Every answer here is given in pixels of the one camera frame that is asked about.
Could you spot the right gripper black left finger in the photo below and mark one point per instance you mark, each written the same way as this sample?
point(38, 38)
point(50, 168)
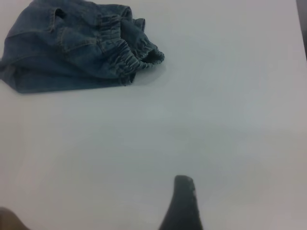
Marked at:
point(9, 220)

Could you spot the blue denim pants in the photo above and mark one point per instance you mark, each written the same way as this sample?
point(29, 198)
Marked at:
point(60, 48)

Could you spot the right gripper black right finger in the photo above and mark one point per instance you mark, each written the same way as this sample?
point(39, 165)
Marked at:
point(184, 208)

